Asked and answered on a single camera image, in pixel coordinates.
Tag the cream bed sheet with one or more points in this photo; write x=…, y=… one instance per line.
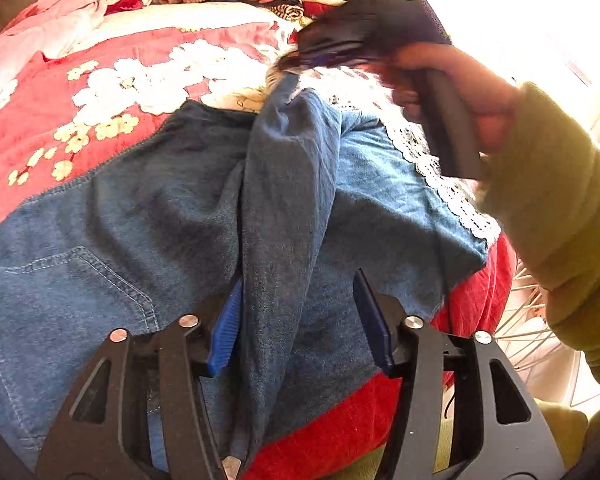
x=190, y=12

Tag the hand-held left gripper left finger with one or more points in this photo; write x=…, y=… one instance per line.
x=225, y=330

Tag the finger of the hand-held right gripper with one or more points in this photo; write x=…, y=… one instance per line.
x=330, y=45

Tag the person's right hand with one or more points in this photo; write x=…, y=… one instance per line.
x=480, y=95

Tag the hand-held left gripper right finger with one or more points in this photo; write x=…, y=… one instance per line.
x=372, y=320

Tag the red floral blanket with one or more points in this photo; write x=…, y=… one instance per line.
x=40, y=110

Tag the blue denim pants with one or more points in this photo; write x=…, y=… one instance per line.
x=155, y=220

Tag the dark red garment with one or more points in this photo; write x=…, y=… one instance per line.
x=125, y=4

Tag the pink quilt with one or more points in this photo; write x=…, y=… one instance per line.
x=35, y=30

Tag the person's right forearm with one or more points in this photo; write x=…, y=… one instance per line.
x=555, y=210

